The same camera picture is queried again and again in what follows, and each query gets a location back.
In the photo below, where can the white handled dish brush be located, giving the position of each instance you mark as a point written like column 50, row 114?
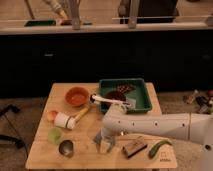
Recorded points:
column 98, row 99

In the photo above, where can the green plastic tray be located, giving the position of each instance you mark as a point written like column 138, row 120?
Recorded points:
column 140, row 94

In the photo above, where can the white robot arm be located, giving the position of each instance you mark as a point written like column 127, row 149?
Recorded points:
column 197, row 128

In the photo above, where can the small metal cup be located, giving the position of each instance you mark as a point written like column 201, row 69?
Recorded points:
column 66, row 148

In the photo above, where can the black chair base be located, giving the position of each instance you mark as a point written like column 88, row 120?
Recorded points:
column 17, row 141

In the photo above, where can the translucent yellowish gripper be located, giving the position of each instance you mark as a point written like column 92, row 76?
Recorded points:
column 107, row 143

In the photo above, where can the dark brown cloth piece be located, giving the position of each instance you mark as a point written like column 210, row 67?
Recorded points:
column 125, row 88

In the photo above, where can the floor clutter pile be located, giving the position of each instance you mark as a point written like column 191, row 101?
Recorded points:
column 205, row 105

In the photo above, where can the grey transparent bag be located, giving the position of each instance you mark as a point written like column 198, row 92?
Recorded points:
column 132, row 102

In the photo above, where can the white mallet wooden handle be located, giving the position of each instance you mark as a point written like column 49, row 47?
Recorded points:
column 68, row 122

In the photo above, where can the wooden folding table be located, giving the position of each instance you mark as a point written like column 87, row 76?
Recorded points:
column 45, row 155

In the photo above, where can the blue sponge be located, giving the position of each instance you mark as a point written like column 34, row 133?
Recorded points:
column 97, row 139

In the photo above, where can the small orange ball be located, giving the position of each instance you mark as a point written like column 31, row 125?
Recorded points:
column 51, row 115

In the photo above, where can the brown wooden block brush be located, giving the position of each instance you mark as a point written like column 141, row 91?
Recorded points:
column 134, row 146

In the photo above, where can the light green cup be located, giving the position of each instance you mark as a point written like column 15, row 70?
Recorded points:
column 54, row 135

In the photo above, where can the dark brown bowl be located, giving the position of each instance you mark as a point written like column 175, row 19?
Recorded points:
column 116, row 95

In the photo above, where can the red orange bowl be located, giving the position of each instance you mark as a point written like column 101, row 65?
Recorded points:
column 77, row 96

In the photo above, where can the green cucumber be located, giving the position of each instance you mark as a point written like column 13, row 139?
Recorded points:
column 156, row 148

